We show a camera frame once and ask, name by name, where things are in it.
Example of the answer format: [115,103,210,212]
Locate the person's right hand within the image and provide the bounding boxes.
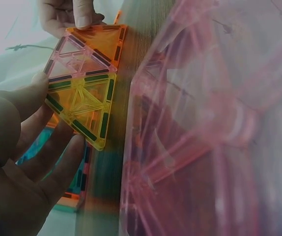
[39,0,105,39]

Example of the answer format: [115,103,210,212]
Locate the yellow triangular magnetic tile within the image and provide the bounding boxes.
[45,72,117,151]

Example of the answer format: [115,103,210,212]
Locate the person's left hand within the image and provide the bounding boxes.
[0,72,86,236]

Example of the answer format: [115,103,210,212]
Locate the pile of multicoloured tiles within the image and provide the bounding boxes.
[15,88,98,213]

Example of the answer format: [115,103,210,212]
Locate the pink transparent magnetic tile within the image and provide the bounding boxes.
[119,0,282,236]

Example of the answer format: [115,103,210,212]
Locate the pink triangular magnetic tile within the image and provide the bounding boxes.
[43,32,118,84]

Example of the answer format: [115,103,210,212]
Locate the orange triangular magnetic tile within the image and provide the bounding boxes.
[65,24,128,72]

